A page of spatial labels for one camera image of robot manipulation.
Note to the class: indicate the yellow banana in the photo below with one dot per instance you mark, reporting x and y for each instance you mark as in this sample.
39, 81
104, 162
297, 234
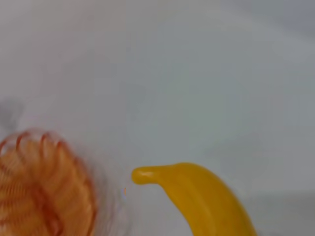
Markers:
204, 196

